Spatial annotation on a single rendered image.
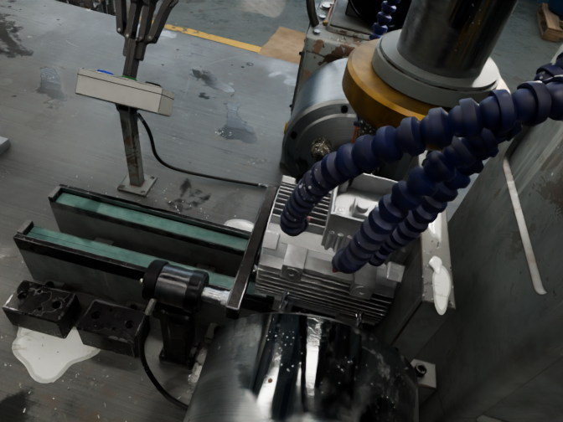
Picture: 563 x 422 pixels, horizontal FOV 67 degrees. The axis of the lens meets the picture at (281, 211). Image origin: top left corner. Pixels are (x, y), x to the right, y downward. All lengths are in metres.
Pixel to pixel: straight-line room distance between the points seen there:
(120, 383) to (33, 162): 0.61
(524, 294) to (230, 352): 0.35
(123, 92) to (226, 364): 0.60
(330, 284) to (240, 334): 0.20
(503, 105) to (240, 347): 0.33
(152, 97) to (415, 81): 0.56
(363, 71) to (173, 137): 0.82
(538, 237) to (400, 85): 0.27
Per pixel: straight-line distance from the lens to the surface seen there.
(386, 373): 0.45
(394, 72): 0.45
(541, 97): 0.25
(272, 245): 0.59
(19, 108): 1.38
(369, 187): 0.65
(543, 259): 0.58
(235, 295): 0.60
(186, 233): 0.81
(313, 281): 0.62
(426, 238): 0.59
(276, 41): 3.34
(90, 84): 0.93
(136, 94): 0.89
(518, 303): 0.59
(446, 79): 0.45
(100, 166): 1.14
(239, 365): 0.44
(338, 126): 0.78
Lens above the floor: 1.54
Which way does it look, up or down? 46 degrees down
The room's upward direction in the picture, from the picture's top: 12 degrees clockwise
